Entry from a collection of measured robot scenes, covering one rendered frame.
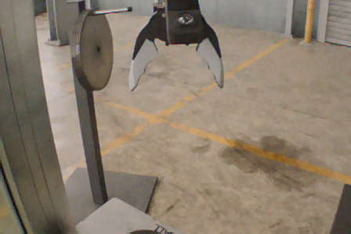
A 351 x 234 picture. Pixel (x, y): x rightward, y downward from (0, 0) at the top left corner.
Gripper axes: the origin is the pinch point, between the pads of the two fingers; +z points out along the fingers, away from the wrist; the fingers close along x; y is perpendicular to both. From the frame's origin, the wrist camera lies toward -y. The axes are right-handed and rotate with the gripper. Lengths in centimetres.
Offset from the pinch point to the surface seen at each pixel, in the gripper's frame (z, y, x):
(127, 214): 1.2, -25.9, 6.7
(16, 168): -6.5, -29.2, 14.2
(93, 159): 61, 72, 33
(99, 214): 1.2, -25.8, 9.4
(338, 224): 16.3, -17.4, -24.5
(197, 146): 91, 126, -24
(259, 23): 79, 528, -202
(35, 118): -9.6, -27.1, 12.6
